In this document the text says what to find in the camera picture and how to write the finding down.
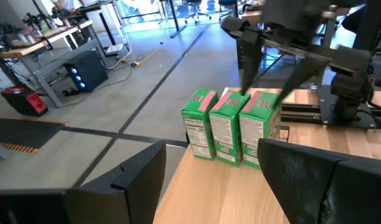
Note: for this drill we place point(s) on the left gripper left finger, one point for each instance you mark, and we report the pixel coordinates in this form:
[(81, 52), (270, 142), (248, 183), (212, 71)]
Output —
[(84, 202)]

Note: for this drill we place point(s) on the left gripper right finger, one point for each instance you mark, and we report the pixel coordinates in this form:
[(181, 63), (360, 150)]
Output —
[(318, 186)]

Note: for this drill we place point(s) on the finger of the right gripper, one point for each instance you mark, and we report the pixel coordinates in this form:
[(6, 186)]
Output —
[(249, 59), (302, 74)]

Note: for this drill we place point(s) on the green Apple Jacks cereal box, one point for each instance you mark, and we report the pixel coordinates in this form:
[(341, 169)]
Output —
[(224, 133), (256, 133), (198, 130)]

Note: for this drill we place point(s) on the black office chair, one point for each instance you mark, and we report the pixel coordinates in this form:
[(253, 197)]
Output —
[(196, 9)]

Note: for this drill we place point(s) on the black desk leg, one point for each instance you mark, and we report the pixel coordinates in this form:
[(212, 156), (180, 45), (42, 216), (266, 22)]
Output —
[(174, 17)]

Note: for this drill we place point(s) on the black hazard-striped floor mat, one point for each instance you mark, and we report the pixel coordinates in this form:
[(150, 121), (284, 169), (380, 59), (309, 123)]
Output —
[(22, 133)]

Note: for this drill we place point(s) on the red and black toolbox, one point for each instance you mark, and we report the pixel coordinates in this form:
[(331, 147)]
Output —
[(25, 104)]

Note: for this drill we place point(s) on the black computer tower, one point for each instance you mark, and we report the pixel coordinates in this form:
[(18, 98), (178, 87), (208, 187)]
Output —
[(87, 71)]

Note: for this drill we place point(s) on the wooden workbench with grey legs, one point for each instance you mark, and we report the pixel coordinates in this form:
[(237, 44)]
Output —
[(53, 35)]

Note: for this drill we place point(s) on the person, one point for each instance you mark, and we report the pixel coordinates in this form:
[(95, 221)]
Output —
[(66, 4)]

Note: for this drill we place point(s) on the black aluminium table frame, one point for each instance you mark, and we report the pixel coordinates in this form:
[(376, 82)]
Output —
[(299, 109)]

